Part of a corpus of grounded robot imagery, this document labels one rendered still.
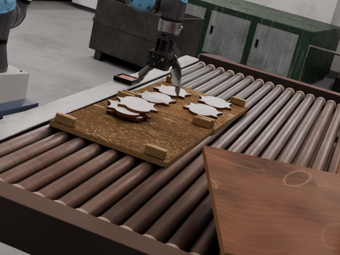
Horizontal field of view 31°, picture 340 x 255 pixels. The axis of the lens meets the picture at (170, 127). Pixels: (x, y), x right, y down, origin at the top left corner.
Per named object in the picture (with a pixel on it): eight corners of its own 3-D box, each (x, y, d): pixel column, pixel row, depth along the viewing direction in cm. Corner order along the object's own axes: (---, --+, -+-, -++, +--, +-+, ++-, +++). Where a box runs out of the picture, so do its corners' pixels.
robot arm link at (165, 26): (165, 16, 205) (187, 23, 203) (162, 29, 207) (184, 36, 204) (156, 17, 199) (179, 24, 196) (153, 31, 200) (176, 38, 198)
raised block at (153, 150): (142, 154, 159) (145, 143, 158) (145, 152, 161) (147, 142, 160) (163, 161, 157) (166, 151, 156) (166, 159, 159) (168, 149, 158)
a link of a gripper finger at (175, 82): (172, 98, 203) (162, 72, 203) (178, 95, 209) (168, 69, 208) (180, 95, 202) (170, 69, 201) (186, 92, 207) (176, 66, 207)
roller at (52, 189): (11, 218, 124) (14, 196, 123) (234, 80, 304) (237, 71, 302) (32, 226, 123) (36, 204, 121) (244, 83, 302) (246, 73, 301)
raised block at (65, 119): (53, 121, 166) (55, 112, 165) (56, 120, 168) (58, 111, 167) (72, 128, 165) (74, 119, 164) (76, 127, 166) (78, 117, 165)
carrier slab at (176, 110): (116, 100, 205) (117, 96, 205) (163, 84, 242) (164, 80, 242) (213, 134, 195) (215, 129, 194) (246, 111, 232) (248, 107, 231)
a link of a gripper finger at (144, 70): (127, 78, 208) (145, 61, 204) (134, 75, 213) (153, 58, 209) (132, 85, 208) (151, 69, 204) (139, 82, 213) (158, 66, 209)
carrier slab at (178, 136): (48, 126, 167) (49, 120, 166) (114, 100, 204) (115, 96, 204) (166, 168, 157) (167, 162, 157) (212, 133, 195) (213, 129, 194)
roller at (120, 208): (76, 244, 120) (81, 222, 119) (263, 89, 300) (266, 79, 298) (98, 253, 119) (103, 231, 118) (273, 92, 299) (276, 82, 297)
